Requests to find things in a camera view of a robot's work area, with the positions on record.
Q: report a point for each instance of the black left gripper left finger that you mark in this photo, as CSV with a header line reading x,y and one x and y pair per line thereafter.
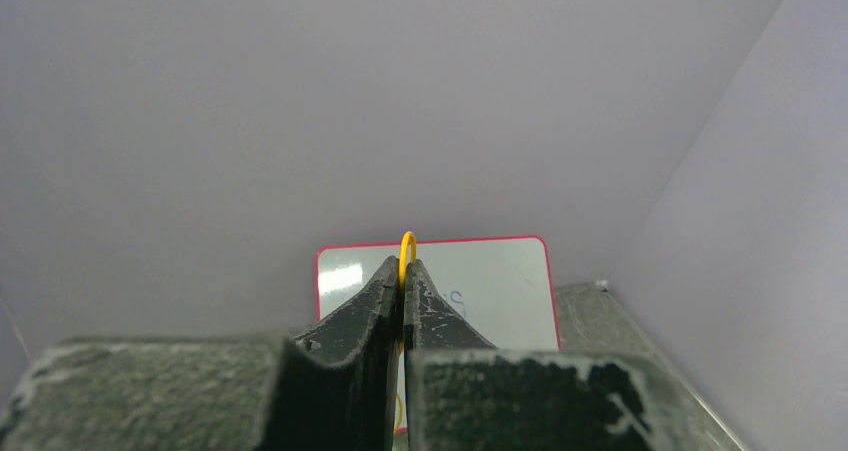
x,y
330,386

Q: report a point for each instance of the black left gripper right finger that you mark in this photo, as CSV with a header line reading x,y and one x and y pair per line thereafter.
x,y
608,387

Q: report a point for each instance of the pink framed whiteboard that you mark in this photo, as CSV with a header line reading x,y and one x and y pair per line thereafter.
x,y
500,285

